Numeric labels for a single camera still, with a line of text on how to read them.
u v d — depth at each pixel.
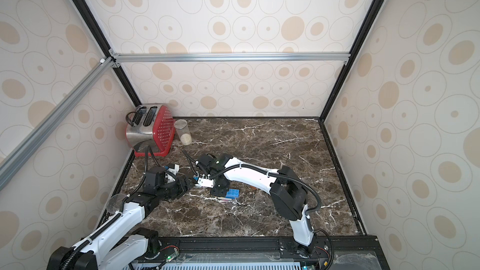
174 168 0.79
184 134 1.06
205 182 0.73
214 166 0.60
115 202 0.91
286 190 0.47
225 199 0.85
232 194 0.81
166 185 0.70
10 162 0.51
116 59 0.90
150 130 0.90
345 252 0.73
